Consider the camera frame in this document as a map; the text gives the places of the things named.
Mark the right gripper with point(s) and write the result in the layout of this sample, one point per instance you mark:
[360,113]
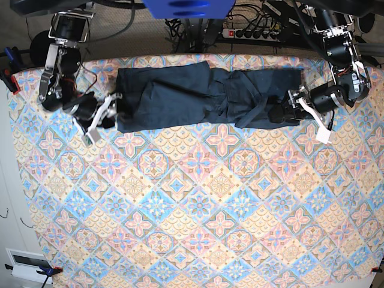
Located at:
[88,113]

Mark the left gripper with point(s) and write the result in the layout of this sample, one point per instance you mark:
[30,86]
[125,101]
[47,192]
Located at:
[312,104]

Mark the dark blue t-shirt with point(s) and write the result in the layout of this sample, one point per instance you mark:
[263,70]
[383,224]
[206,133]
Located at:
[157,98]

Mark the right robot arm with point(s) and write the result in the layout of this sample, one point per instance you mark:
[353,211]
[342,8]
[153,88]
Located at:
[58,90]

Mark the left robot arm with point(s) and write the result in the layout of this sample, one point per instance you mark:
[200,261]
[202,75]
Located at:
[330,34]

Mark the white power strip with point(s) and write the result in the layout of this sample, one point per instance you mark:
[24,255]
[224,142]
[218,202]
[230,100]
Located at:
[250,34]

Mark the patterned tablecloth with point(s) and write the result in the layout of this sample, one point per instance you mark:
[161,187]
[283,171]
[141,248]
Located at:
[204,205]

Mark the black round stool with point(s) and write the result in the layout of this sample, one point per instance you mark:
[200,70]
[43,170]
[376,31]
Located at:
[39,48]

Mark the blue orange bottom clamp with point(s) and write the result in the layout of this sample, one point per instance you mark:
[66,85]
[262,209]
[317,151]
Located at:
[45,271]

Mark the orange right corner clamp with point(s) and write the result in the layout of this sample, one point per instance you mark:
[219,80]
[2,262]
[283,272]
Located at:
[377,270]

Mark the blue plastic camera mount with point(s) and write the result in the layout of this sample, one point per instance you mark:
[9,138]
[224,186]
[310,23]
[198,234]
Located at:
[189,9]

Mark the white wall outlet box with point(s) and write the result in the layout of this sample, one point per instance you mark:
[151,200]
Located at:
[18,257]

